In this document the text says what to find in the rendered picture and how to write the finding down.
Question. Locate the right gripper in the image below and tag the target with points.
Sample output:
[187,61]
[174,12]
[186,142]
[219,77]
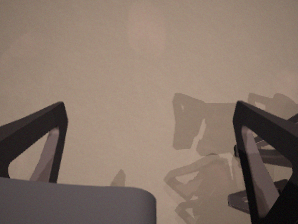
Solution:
[236,200]

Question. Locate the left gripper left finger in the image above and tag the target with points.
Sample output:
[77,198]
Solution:
[19,135]

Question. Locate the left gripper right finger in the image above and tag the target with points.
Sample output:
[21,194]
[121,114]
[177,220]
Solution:
[261,192]

